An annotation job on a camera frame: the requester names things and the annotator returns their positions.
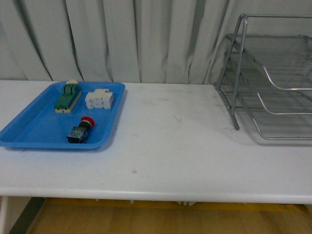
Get silver mesh tray rack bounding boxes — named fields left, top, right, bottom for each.
left=214, top=14, right=312, bottom=140

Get red emergency stop button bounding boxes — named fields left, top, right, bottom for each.
left=67, top=116, right=95, bottom=144

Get white circuit breaker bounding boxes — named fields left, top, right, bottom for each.
left=85, top=89, right=114, bottom=109

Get green knife switch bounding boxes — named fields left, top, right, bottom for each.
left=54, top=80, right=82, bottom=113

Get white table leg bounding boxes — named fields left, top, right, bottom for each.
left=0, top=196, right=10, bottom=234

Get white curtain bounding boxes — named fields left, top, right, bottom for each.
left=0, top=0, right=312, bottom=84

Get blue plastic tray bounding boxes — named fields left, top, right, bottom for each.
left=0, top=82, right=125, bottom=150

